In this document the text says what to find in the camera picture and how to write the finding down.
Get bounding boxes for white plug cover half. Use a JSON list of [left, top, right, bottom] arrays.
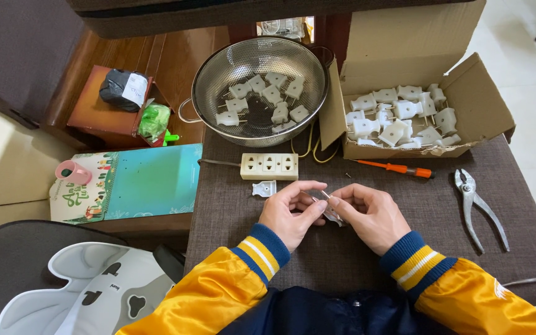
[[252, 180, 277, 198]]

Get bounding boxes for pink cup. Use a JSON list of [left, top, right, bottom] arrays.
[[55, 159, 93, 186]]

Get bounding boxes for heap of plugs in colander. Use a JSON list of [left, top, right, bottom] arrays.
[[215, 72, 310, 134]]

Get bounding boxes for grey white seat cushion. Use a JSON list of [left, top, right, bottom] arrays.
[[0, 241, 176, 335]]

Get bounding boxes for black wrapped parcel white label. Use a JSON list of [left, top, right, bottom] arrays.
[[99, 69, 149, 113]]

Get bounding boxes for white plug half with prongs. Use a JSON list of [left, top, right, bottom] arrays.
[[303, 188, 349, 228]]

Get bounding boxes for open cardboard box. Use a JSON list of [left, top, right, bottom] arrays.
[[319, 0, 516, 160]]

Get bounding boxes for brown wooden side table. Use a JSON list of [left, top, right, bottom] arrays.
[[44, 25, 230, 150]]

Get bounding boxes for white three-socket power strip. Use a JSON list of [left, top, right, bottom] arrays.
[[240, 153, 299, 181]]

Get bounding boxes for person's right hand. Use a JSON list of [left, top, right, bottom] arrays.
[[328, 183, 412, 257]]

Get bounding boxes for brown woven table mat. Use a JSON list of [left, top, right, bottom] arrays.
[[184, 127, 536, 306]]

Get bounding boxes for orange handled screwdriver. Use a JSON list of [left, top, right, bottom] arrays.
[[351, 159, 436, 180]]

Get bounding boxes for dark round chair seat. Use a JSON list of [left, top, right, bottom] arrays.
[[0, 220, 186, 335]]

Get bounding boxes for brown open box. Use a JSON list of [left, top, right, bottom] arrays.
[[66, 65, 175, 148]]

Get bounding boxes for heap of plugs in carton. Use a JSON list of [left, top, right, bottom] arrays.
[[345, 83, 462, 150]]

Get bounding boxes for yellow cable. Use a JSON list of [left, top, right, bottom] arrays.
[[290, 120, 341, 164]]

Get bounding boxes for steel slip-joint pliers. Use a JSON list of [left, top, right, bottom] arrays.
[[454, 168, 511, 255]]

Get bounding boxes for green plastic bag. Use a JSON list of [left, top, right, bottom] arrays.
[[137, 103, 172, 143]]

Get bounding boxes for person's left hand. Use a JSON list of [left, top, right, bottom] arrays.
[[259, 181, 328, 252]]

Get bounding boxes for grey power strip cable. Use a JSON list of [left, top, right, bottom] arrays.
[[198, 159, 242, 168]]

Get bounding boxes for navy jacket front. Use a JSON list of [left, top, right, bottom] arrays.
[[217, 286, 457, 335]]

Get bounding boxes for steel colander with handles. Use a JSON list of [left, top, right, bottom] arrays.
[[178, 37, 336, 148]]

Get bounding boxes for green illustrated flat box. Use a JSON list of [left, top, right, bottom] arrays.
[[48, 143, 203, 225]]

